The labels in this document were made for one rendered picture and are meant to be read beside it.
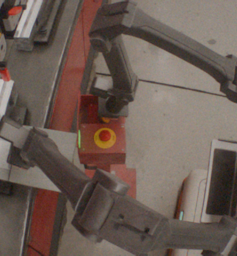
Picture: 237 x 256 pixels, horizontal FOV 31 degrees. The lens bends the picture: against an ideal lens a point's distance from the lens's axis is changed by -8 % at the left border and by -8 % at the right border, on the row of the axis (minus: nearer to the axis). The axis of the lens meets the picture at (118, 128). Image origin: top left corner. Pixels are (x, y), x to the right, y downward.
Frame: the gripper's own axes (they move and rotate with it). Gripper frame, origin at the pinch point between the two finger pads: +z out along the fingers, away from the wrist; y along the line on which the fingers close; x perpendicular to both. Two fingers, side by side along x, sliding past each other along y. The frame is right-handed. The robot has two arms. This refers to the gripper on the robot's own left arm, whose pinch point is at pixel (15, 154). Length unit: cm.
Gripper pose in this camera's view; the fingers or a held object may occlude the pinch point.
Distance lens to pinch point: 128.9
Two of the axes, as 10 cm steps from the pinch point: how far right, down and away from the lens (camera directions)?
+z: -4.7, 2.6, 8.4
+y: -1.7, 9.1, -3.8
